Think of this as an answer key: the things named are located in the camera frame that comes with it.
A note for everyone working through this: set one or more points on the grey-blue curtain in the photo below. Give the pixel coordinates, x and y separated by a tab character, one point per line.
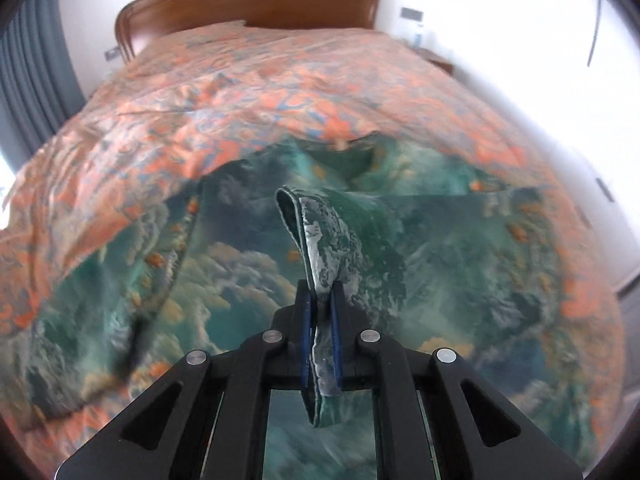
35	75

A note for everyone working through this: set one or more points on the white wardrobe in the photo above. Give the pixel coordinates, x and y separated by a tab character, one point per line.
550	85

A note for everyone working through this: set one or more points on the wooden headboard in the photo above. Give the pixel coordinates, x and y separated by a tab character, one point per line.
250	5

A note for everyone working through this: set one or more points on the orange patterned quilt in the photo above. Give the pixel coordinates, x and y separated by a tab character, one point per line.
200	90

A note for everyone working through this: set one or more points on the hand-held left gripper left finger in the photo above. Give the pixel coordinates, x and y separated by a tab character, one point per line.
306	332

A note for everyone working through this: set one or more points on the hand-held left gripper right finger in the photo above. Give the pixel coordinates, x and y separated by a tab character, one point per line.
336	342

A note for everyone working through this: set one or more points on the wide wall switch panel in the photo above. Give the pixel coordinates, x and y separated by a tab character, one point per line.
411	13

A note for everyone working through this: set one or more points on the wooden nightstand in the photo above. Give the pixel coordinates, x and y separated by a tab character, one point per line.
440	62

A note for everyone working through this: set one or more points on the small wall switch panel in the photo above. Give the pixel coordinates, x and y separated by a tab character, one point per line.
113	53

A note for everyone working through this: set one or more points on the green printed garment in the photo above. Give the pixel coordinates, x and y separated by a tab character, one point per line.
240	270

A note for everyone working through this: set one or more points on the small clear bottle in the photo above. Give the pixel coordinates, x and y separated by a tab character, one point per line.
419	39

